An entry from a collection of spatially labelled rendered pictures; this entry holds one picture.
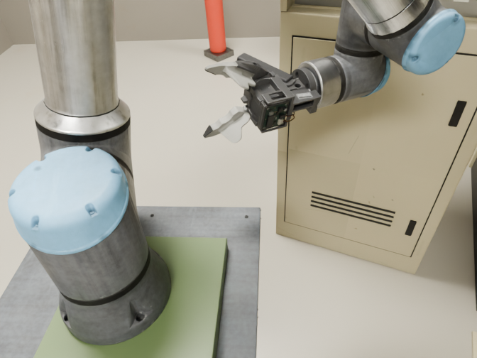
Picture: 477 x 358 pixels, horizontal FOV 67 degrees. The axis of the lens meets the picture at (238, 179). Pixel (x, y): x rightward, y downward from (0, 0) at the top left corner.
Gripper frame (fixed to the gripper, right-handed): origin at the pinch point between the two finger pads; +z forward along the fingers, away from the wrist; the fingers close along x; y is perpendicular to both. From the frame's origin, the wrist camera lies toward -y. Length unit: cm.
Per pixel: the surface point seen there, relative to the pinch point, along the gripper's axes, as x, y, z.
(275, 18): 112, -196, -145
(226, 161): 104, -64, -41
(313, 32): 6.9, -23.2, -40.1
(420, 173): 36, 11, -65
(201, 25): 126, -224, -92
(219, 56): 122, -175, -87
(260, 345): 85, 26, -11
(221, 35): 109, -182, -90
